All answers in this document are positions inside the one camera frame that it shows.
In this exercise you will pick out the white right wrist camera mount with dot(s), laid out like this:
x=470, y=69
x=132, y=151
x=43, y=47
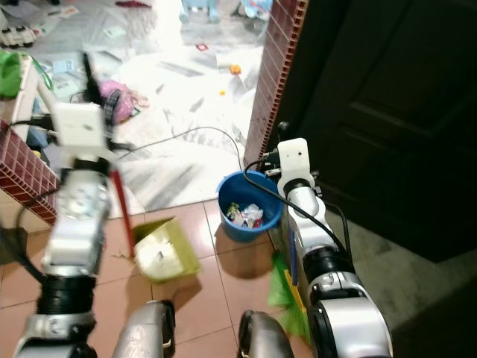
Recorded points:
x=294, y=160

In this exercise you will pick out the silver left robot leg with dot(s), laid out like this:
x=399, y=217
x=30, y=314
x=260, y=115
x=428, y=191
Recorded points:
x=145, y=332

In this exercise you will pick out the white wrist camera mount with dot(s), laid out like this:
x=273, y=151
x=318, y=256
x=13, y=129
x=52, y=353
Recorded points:
x=80, y=130
x=294, y=160

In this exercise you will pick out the small orange toy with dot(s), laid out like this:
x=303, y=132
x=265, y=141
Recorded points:
x=235, y=69

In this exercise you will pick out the crumpled rubbish pile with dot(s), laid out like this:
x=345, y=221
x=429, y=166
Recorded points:
x=246, y=215

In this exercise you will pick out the green plastic bag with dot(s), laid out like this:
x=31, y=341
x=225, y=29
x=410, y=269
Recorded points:
x=9, y=74

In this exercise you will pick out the small red square card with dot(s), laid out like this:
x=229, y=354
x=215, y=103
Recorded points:
x=202, y=47

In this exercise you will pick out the blue plastic bucket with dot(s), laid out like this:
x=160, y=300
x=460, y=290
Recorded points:
x=235, y=227

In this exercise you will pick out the silver robot leg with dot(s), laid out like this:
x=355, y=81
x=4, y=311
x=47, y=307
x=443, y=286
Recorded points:
x=145, y=332
x=268, y=339

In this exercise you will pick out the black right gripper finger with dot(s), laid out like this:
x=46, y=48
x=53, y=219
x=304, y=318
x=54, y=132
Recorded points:
x=285, y=131

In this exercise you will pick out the light blue toy stool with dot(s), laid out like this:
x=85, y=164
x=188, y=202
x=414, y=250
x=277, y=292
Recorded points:
x=201, y=9

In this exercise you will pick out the silver right robot leg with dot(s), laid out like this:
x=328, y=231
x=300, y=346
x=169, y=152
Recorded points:
x=268, y=339

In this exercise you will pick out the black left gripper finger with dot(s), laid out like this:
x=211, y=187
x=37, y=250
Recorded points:
x=91, y=78

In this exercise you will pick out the pink cloth bundle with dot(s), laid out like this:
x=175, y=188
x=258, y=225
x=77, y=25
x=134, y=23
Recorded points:
x=123, y=93

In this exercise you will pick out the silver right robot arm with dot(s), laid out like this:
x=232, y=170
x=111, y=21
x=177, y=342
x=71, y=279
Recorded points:
x=332, y=276

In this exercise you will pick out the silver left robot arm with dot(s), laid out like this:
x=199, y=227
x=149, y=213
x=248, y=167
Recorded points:
x=71, y=239

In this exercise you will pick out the dark wooden door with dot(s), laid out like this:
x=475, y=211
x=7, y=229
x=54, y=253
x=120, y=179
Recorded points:
x=387, y=112

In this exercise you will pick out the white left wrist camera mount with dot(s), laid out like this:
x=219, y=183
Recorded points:
x=80, y=130

